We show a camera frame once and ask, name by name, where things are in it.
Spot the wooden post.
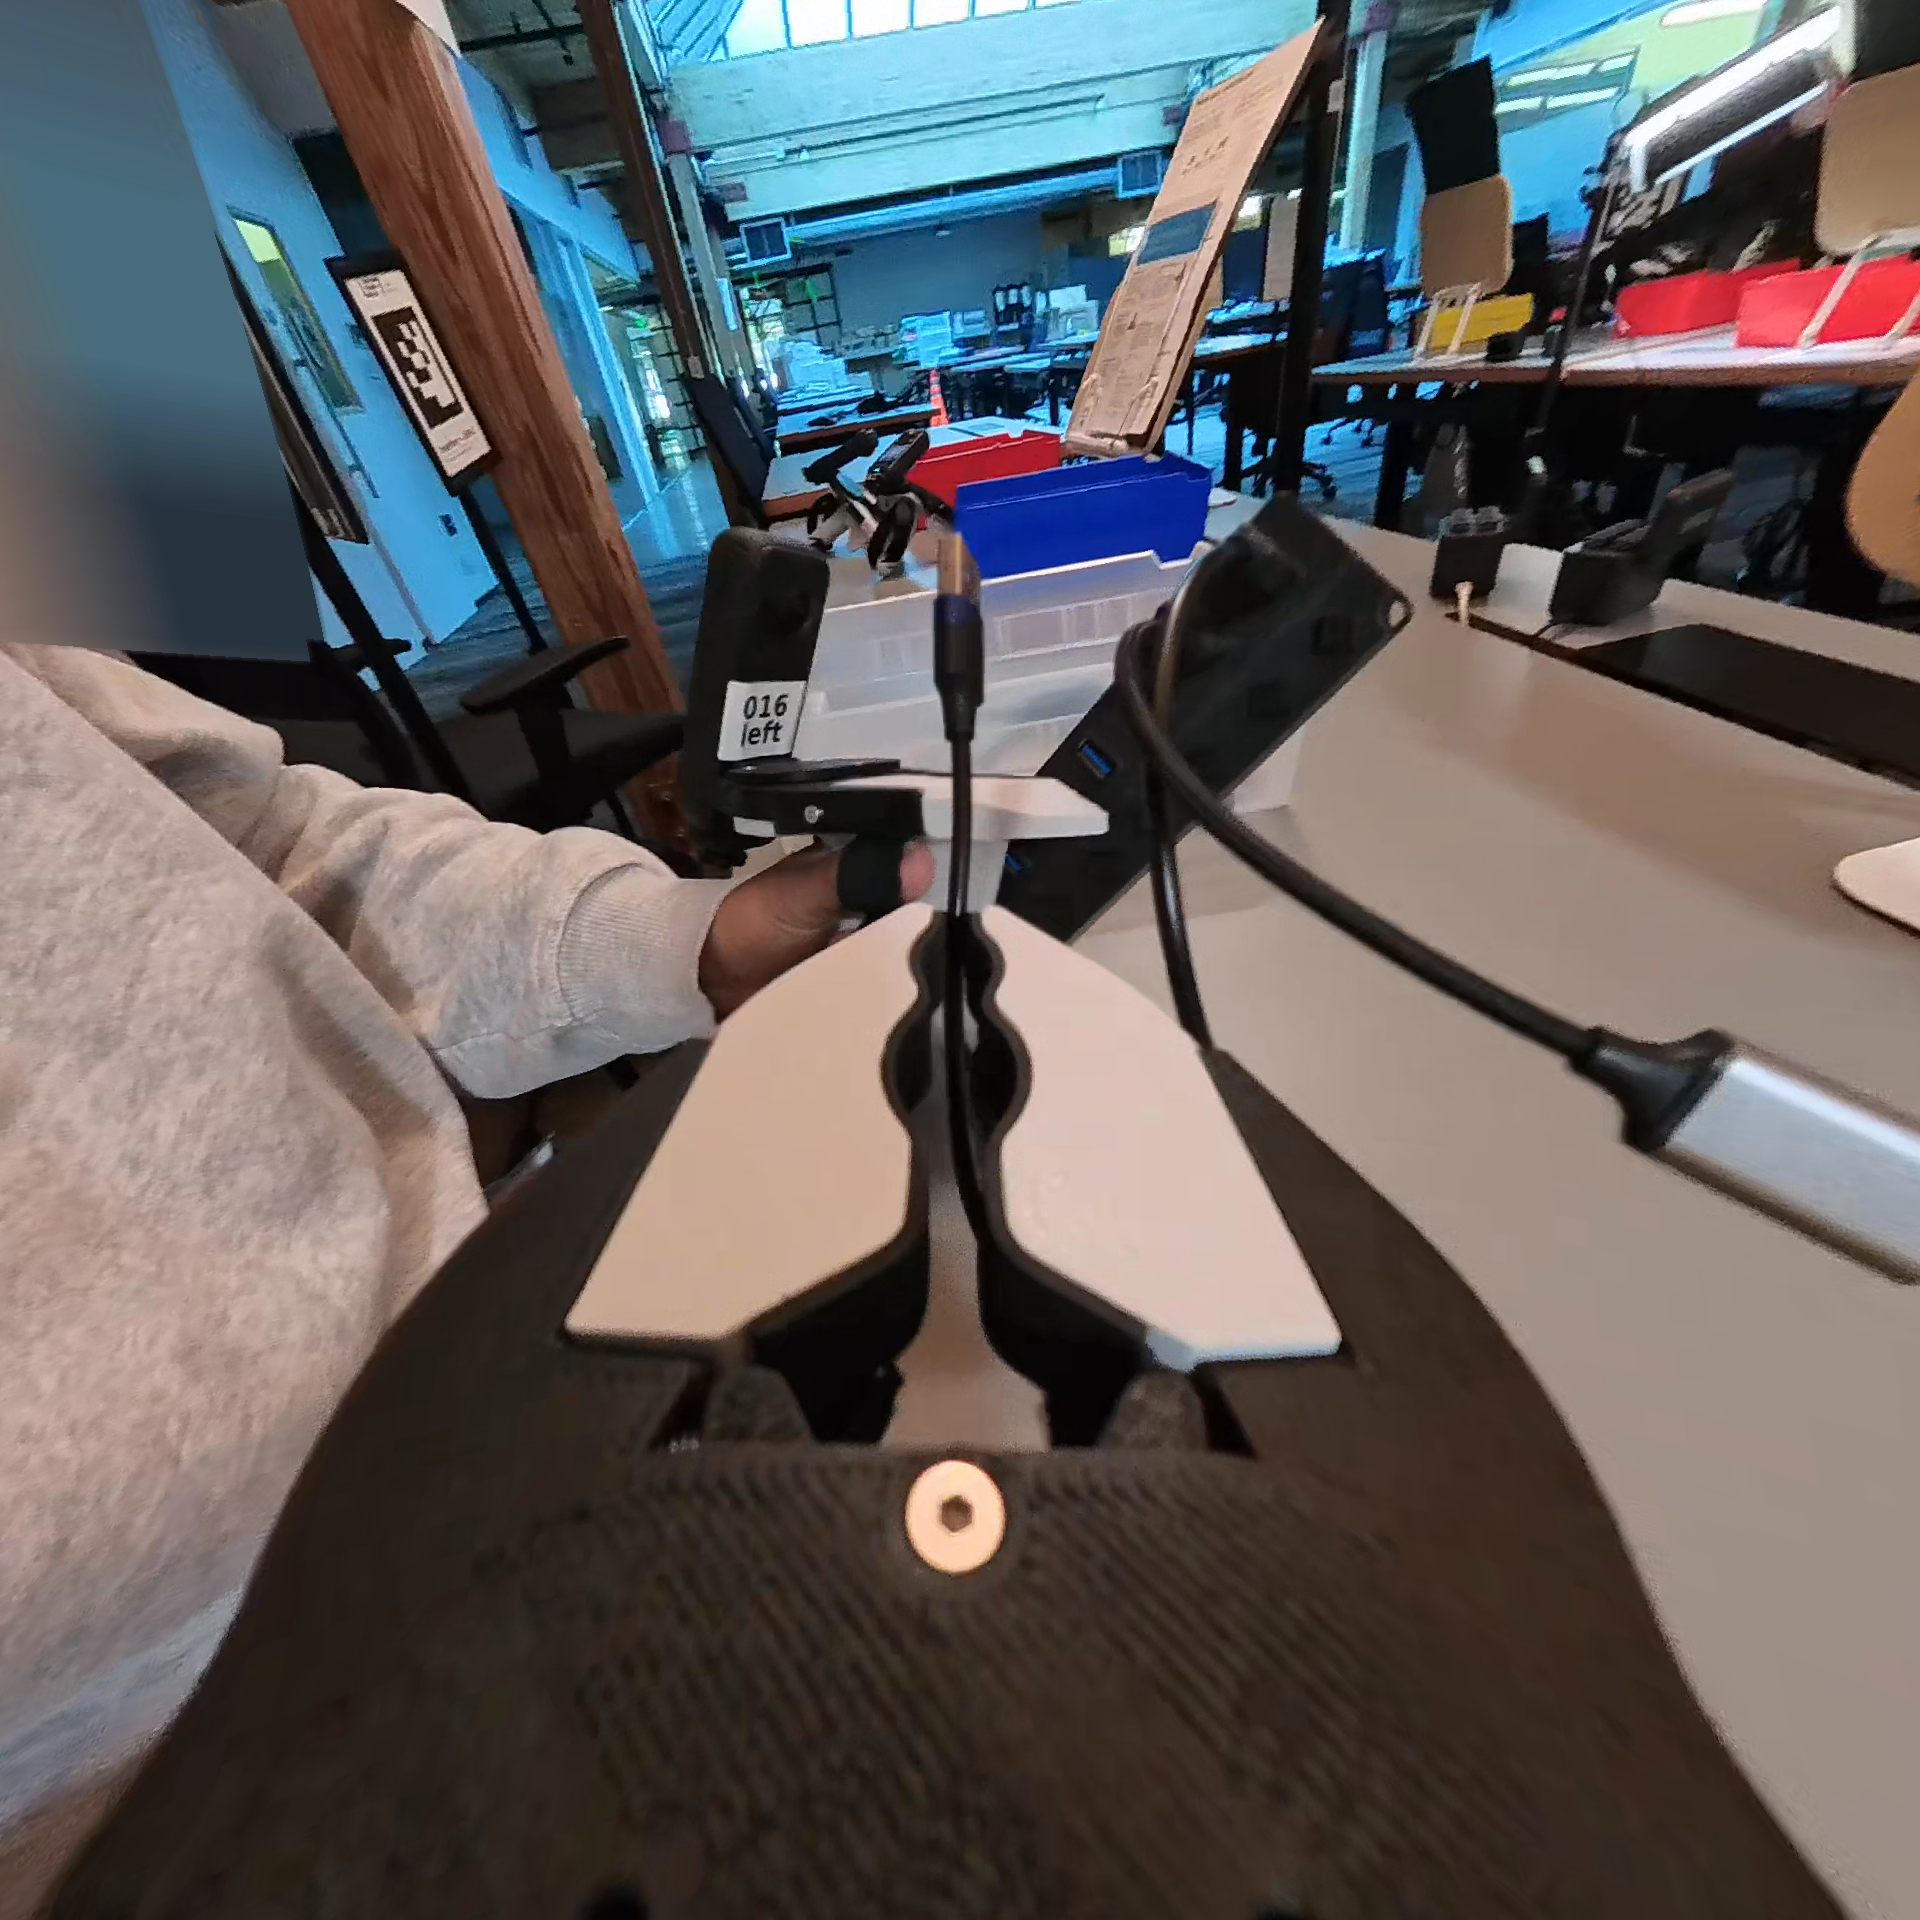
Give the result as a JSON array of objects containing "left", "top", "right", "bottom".
[{"left": 287, "top": 0, "right": 693, "bottom": 722}]

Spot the black charger block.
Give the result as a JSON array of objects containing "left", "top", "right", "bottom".
[{"left": 1549, "top": 470, "right": 1739, "bottom": 628}]

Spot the cardboard instruction board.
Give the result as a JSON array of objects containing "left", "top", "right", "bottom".
[{"left": 1847, "top": 406, "right": 1920, "bottom": 587}]

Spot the red plastic bin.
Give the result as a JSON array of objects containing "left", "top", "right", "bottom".
[
  {"left": 1611, "top": 268, "right": 1794, "bottom": 338},
  {"left": 902, "top": 428, "right": 1067, "bottom": 512},
  {"left": 1738, "top": 258, "right": 1920, "bottom": 348}
]

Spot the blue plastic bin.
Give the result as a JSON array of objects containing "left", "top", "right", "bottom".
[{"left": 951, "top": 450, "right": 1215, "bottom": 579}]

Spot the black flat panel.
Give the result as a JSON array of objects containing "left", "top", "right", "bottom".
[{"left": 1407, "top": 57, "right": 1503, "bottom": 196}]

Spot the black framed picture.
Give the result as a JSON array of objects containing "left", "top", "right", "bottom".
[{"left": 225, "top": 210, "right": 369, "bottom": 544}]

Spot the small cardboard panel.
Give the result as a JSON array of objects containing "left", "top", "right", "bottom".
[
  {"left": 1815, "top": 66, "right": 1920, "bottom": 256},
  {"left": 1418, "top": 176, "right": 1514, "bottom": 296}
]

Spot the person's left hand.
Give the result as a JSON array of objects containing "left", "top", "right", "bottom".
[{"left": 697, "top": 840, "right": 935, "bottom": 1023}]

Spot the clear plastic bin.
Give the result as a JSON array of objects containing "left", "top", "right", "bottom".
[{"left": 803, "top": 547, "right": 1307, "bottom": 818}]

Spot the grey desk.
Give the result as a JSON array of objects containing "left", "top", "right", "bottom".
[{"left": 757, "top": 497, "right": 1920, "bottom": 1920}]

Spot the white board stand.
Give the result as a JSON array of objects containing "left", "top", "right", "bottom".
[{"left": 1833, "top": 840, "right": 1920, "bottom": 940}]

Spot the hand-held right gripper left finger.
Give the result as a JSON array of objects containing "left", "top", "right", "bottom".
[{"left": 568, "top": 904, "right": 944, "bottom": 1360}]

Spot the long work table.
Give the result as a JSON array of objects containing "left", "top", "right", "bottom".
[{"left": 1305, "top": 323, "right": 1920, "bottom": 394}]

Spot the black USB hub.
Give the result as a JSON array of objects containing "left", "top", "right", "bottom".
[{"left": 997, "top": 492, "right": 1416, "bottom": 945}]

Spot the wooden instruction board stand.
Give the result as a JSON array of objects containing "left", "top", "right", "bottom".
[{"left": 1065, "top": 19, "right": 1328, "bottom": 459}]

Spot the black white tag sign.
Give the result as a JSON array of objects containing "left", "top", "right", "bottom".
[{"left": 327, "top": 256, "right": 501, "bottom": 497}]

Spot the black metal pole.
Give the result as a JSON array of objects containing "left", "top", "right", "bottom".
[{"left": 1277, "top": 0, "right": 1353, "bottom": 497}]

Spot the black hub cable silver plug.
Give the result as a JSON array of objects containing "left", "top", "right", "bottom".
[{"left": 1119, "top": 577, "right": 1920, "bottom": 1286}]

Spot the small black power adapter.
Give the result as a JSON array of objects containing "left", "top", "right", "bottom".
[{"left": 1430, "top": 504, "right": 1514, "bottom": 607}]

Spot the thin black USB cable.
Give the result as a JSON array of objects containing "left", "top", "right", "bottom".
[{"left": 930, "top": 532, "right": 1000, "bottom": 1278}]

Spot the white light bar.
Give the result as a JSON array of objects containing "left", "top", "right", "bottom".
[{"left": 1606, "top": 7, "right": 1855, "bottom": 183}]

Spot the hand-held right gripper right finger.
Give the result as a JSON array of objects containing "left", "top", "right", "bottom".
[{"left": 961, "top": 908, "right": 1342, "bottom": 1370}]

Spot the person's grey sweater torso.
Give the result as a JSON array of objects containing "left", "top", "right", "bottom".
[{"left": 0, "top": 960, "right": 497, "bottom": 1894}]

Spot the person's left forearm grey sleeve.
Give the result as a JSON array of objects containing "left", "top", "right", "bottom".
[{"left": 0, "top": 644, "right": 725, "bottom": 1104}]

